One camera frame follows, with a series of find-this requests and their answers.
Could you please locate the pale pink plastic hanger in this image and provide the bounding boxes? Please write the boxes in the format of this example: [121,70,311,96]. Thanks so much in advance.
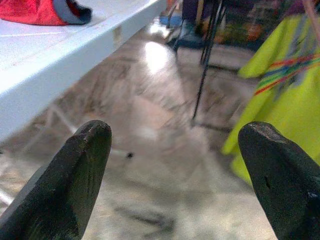
[301,0,320,28]

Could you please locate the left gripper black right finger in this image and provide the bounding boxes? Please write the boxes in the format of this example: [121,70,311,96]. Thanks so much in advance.
[237,121,320,240]

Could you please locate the red and navy fleece garment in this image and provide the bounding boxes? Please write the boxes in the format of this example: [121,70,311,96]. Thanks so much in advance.
[0,0,93,27]

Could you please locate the black metal drying rack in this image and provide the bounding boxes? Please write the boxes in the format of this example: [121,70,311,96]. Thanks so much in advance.
[191,0,241,128]

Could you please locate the light blue folding table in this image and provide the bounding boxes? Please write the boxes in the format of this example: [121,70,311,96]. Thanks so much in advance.
[0,0,168,156]

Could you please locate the lime green t-shirt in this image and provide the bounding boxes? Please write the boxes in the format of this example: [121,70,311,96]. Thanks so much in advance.
[221,13,320,187]

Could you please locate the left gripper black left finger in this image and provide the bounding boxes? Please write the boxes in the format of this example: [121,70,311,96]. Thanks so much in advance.
[0,119,113,240]

